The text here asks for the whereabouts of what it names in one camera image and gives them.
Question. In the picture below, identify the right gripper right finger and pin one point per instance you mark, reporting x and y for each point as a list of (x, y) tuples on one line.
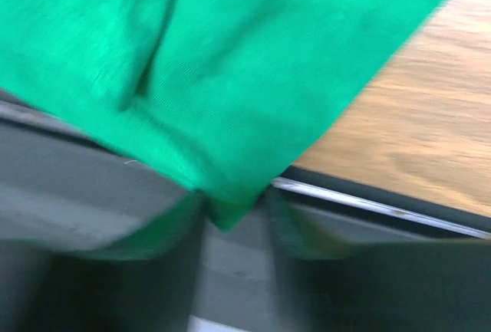
[(326, 282)]

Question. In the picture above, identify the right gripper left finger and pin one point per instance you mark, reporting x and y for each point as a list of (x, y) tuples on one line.
[(144, 281)]

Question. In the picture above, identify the green t shirt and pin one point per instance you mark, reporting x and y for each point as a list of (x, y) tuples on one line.
[(218, 95)]

